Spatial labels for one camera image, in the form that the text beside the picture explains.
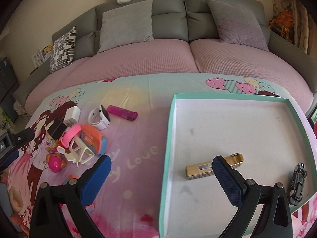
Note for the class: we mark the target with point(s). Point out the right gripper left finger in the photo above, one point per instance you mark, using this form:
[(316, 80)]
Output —
[(47, 217)]

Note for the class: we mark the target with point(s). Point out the beige patterned curtain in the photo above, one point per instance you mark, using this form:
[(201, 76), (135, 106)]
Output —
[(304, 25)]

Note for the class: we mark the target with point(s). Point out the black small box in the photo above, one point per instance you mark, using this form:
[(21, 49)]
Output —
[(57, 129)]

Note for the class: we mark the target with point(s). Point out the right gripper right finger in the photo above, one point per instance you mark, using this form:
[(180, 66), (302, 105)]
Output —
[(245, 194)]

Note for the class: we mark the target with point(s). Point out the patterned black white pillow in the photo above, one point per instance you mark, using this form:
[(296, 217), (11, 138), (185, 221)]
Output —
[(63, 51)]

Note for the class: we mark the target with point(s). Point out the white power adapter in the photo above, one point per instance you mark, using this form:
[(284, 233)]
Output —
[(72, 116)]

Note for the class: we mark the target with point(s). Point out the magenta cylinder lighter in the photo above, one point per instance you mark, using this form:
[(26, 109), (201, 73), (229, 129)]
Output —
[(122, 113)]

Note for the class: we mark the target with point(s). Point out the orange bag by curtain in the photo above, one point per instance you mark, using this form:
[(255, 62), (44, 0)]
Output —
[(283, 25)]

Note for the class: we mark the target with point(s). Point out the cream plastic clip holder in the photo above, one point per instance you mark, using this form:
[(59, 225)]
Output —
[(78, 152)]

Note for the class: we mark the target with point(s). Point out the cartoon printed blanket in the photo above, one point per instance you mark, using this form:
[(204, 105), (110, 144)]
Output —
[(128, 203)]

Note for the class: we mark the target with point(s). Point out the orange blue small box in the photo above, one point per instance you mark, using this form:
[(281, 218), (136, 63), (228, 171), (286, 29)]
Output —
[(94, 139)]

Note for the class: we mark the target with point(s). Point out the dark grey cabinet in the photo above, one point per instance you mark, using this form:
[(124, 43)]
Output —
[(9, 84)]

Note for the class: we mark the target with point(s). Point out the pink dog toy figure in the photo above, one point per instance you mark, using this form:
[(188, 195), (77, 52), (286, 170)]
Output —
[(55, 160)]

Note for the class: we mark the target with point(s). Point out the grey sofa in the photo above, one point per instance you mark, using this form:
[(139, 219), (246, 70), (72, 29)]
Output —
[(185, 39)]

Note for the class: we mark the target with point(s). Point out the red white tube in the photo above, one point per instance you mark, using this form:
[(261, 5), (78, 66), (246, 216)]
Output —
[(61, 150)]

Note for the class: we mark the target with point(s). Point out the white smart watch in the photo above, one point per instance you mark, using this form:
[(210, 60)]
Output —
[(99, 118)]

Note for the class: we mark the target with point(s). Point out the pink watch band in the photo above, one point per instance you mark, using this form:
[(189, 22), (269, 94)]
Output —
[(68, 135)]

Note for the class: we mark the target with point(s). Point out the gold patterned long box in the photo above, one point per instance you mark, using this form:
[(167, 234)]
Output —
[(205, 169)]

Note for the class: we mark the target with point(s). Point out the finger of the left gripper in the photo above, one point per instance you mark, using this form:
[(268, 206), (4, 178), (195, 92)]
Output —
[(23, 137), (9, 159)]

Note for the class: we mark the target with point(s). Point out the light grey pillow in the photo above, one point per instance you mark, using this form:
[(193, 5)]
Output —
[(126, 25)]

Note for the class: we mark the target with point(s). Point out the purple grey pillow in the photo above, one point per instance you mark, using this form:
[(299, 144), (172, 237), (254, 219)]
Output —
[(237, 25)]

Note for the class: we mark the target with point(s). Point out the white magazine rack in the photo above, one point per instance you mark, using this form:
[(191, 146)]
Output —
[(42, 55)]

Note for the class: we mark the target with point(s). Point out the black toy car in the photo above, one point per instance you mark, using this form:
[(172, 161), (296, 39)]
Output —
[(295, 189)]

